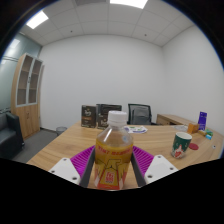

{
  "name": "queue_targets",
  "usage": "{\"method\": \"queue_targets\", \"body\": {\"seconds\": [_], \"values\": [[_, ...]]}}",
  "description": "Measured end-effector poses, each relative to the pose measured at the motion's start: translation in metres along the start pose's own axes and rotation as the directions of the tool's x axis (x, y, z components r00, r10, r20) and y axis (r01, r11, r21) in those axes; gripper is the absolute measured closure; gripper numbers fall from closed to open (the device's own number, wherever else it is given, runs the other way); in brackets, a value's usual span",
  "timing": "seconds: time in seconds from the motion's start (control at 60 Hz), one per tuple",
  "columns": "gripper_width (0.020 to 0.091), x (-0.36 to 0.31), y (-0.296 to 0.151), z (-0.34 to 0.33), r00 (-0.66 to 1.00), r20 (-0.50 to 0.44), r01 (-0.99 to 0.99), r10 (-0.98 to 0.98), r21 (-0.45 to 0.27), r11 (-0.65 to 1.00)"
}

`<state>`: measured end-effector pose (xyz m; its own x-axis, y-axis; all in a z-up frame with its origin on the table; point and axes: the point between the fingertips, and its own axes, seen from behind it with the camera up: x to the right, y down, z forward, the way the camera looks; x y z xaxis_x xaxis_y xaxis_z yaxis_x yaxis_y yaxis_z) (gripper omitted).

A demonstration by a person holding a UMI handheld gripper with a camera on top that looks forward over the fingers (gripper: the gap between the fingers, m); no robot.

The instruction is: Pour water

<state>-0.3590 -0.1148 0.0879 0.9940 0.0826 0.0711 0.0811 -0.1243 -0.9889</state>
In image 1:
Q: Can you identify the wooden glass-door shelf cabinet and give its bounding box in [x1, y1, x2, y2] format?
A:
[10, 52, 45, 140]

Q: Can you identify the large ceiling light panel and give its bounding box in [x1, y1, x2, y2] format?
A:
[109, 0, 149, 10]

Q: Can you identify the tall purple box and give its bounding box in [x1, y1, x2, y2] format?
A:
[197, 111, 208, 131]

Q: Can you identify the ceiling air vent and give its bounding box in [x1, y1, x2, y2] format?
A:
[74, 0, 108, 6]

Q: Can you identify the flat round red coaster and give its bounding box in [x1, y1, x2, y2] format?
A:
[188, 142, 200, 151]

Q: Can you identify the round white plate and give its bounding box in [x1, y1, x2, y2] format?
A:
[173, 124, 189, 132]

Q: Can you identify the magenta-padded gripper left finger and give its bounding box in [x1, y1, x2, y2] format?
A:
[48, 145, 97, 188]

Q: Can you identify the large dark printed box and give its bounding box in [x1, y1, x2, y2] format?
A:
[96, 103, 123, 130]

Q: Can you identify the black mesh office chair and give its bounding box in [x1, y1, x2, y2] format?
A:
[127, 103, 158, 126]

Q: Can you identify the printed white leaflet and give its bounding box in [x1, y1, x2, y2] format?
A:
[123, 124, 148, 135]

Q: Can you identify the orange cardboard box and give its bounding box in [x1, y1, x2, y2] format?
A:
[187, 123, 200, 135]

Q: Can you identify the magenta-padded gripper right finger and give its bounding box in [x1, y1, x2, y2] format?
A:
[130, 145, 179, 188]

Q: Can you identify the grey waste bin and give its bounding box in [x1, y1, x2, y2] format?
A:
[55, 125, 68, 136]

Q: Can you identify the green floral mug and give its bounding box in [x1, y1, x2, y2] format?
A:
[170, 131, 193, 159]

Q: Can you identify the yellow-labelled drink bottle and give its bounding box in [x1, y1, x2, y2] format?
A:
[93, 110, 134, 191]

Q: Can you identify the wooden side desk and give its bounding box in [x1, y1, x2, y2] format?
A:
[155, 113, 201, 127]

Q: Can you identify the black leather sofa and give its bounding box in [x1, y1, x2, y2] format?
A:
[0, 111, 25, 160]

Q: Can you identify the small dark printed box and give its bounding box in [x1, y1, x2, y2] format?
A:
[81, 105, 97, 129]

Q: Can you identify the small ceiling light panel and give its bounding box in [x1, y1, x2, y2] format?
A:
[25, 10, 50, 30]

